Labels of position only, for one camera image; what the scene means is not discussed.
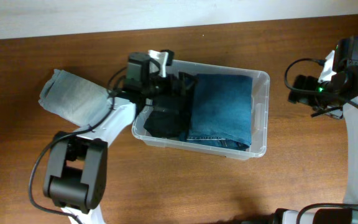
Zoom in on clear plastic storage bin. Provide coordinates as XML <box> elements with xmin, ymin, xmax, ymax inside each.
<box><xmin>132</xmin><ymin>60</ymin><xmax>270</xmax><ymax>160</ymax></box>

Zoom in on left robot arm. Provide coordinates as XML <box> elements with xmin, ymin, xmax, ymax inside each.
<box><xmin>38</xmin><ymin>50</ymin><xmax>198</xmax><ymax>223</ymax></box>

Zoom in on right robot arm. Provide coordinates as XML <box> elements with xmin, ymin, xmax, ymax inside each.
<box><xmin>250</xmin><ymin>36</ymin><xmax>358</xmax><ymax>224</ymax></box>

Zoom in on dark blue jeans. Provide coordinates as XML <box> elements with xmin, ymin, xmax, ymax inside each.
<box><xmin>187</xmin><ymin>73</ymin><xmax>252</xmax><ymax>151</ymax></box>

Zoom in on dark grey garment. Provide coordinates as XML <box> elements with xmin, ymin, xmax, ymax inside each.
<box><xmin>144</xmin><ymin>95</ymin><xmax>191</xmax><ymax>138</ymax></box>

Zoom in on light blue jeans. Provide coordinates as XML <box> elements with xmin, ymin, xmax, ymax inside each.
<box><xmin>39</xmin><ymin>69</ymin><xmax>111</xmax><ymax>127</ymax></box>

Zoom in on navy blue garment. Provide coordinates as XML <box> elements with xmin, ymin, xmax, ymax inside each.
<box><xmin>178</xmin><ymin>131</ymin><xmax>188</xmax><ymax>142</ymax></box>

